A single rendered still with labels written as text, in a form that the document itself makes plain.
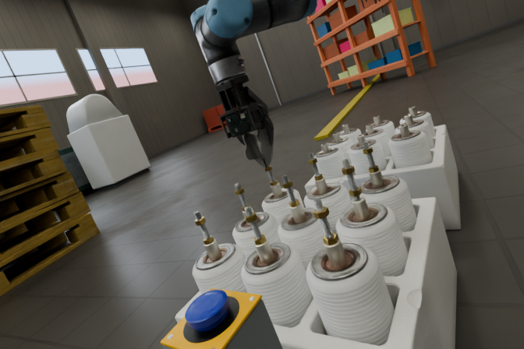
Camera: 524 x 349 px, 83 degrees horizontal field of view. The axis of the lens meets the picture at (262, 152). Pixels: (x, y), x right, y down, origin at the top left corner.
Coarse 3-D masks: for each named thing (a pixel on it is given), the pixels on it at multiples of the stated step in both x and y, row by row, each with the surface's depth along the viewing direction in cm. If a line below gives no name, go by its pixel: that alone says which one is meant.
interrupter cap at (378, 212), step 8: (352, 208) 51; (368, 208) 50; (376, 208) 48; (384, 208) 47; (344, 216) 50; (352, 216) 49; (376, 216) 46; (384, 216) 45; (344, 224) 47; (352, 224) 46; (360, 224) 45; (368, 224) 44
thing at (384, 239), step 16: (336, 224) 50; (384, 224) 44; (352, 240) 45; (368, 240) 44; (384, 240) 44; (400, 240) 46; (384, 256) 44; (400, 256) 45; (384, 272) 45; (400, 272) 45
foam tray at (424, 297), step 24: (432, 216) 54; (408, 240) 51; (432, 240) 50; (408, 264) 44; (432, 264) 46; (408, 288) 40; (432, 288) 44; (456, 288) 59; (312, 312) 42; (408, 312) 36; (432, 312) 41; (288, 336) 40; (312, 336) 38; (408, 336) 33; (432, 336) 39
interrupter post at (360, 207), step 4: (360, 196) 48; (352, 200) 48; (360, 200) 47; (364, 200) 47; (352, 204) 48; (356, 204) 47; (360, 204) 47; (364, 204) 47; (356, 208) 47; (360, 208) 47; (364, 208) 47; (356, 212) 47; (360, 212) 47; (364, 212) 47; (368, 212) 47; (356, 216) 48; (360, 216) 47; (364, 216) 47; (368, 216) 47
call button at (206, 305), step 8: (200, 296) 28; (208, 296) 28; (216, 296) 27; (224, 296) 27; (192, 304) 28; (200, 304) 27; (208, 304) 27; (216, 304) 26; (224, 304) 26; (192, 312) 26; (200, 312) 26; (208, 312) 25; (216, 312) 25; (224, 312) 26; (192, 320) 25; (200, 320) 25; (208, 320) 25; (216, 320) 25; (200, 328) 25; (208, 328) 26
